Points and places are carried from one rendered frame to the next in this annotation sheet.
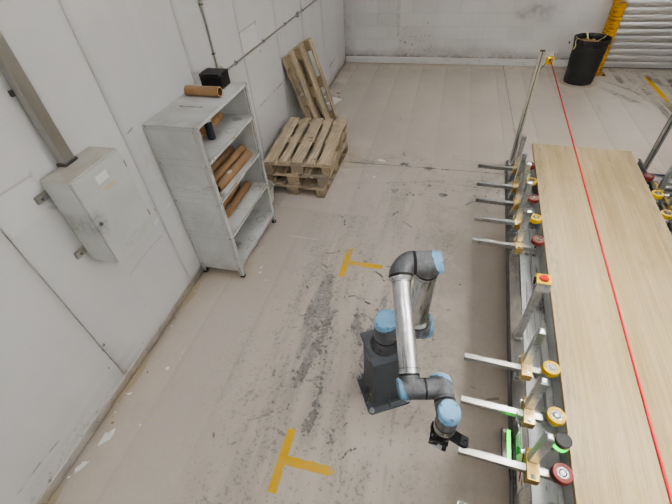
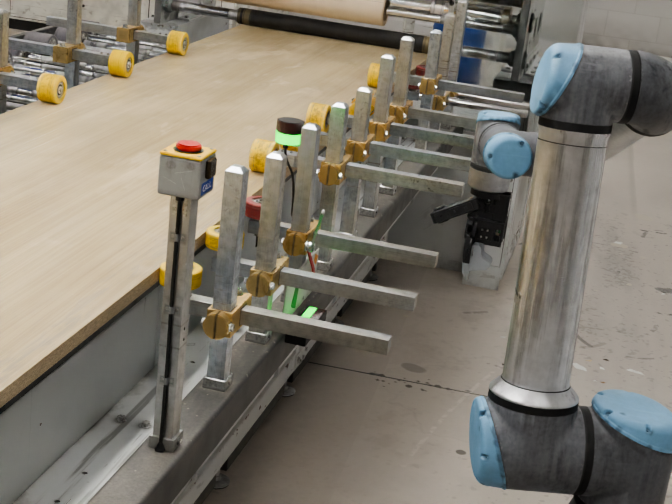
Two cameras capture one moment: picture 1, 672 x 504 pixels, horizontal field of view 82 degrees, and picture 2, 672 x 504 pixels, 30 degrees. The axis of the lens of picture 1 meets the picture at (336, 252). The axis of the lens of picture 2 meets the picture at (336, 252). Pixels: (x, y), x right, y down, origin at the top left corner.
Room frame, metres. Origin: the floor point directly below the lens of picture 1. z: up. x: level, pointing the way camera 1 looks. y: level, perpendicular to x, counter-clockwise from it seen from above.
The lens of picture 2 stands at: (3.19, -1.05, 1.73)
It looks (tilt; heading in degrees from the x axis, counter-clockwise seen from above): 19 degrees down; 172
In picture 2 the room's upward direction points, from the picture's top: 7 degrees clockwise
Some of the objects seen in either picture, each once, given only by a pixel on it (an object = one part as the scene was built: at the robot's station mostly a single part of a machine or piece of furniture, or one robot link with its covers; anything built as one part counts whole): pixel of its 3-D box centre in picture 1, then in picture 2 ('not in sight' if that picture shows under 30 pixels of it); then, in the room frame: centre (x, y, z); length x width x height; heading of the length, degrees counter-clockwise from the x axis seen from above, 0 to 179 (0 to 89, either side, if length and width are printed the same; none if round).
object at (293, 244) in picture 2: (532, 466); (300, 236); (0.53, -0.78, 0.85); 0.13 x 0.06 x 0.05; 160
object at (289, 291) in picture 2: (518, 459); (301, 285); (0.59, -0.77, 0.75); 0.26 x 0.01 x 0.10; 160
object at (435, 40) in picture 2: not in sight; (426, 101); (-0.85, -0.27, 0.89); 0.03 x 0.03 x 0.48; 70
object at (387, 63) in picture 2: not in sight; (377, 140); (-0.15, -0.52, 0.92); 0.03 x 0.03 x 0.48; 70
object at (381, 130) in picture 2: not in sight; (380, 128); (-0.17, -0.52, 0.95); 0.13 x 0.06 x 0.05; 160
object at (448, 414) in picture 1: (447, 416); (495, 140); (0.66, -0.40, 1.14); 0.10 x 0.09 x 0.12; 177
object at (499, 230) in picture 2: (440, 433); (486, 216); (0.66, -0.39, 0.97); 0.09 x 0.08 x 0.12; 70
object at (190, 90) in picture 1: (203, 91); not in sight; (3.22, 0.97, 1.59); 0.30 x 0.08 x 0.08; 73
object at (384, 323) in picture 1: (387, 326); (623, 450); (1.36, -0.28, 0.79); 0.17 x 0.15 x 0.18; 87
